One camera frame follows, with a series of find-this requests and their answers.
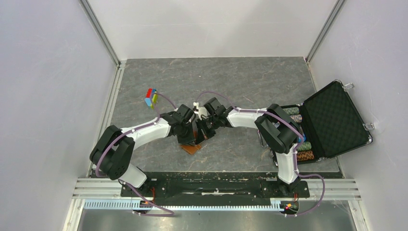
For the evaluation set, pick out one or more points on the multicoloured block toy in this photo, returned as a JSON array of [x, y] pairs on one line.
[[151, 97]]

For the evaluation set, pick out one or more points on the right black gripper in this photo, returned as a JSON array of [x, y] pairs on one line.
[[202, 134]]

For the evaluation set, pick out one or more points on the brown poker chip roll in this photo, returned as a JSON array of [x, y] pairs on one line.
[[305, 155]]

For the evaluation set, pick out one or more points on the green teal poker chip roll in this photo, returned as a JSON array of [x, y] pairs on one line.
[[306, 146]]

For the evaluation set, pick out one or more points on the brown leather card holder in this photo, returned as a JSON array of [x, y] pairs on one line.
[[192, 149]]

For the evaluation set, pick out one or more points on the white slotted cable duct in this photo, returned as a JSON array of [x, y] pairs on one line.
[[134, 204]]

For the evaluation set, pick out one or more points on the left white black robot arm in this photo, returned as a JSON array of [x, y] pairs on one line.
[[114, 149]]

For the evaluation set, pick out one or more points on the purple poker chip roll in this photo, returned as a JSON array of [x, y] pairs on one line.
[[297, 118]]

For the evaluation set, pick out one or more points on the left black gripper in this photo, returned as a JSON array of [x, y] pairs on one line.
[[190, 139]]

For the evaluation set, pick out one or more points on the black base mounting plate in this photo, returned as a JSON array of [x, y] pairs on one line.
[[219, 188]]

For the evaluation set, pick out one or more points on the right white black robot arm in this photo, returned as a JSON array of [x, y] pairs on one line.
[[280, 132]]

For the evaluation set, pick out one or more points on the black poker chip case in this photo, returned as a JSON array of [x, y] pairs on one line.
[[331, 123]]

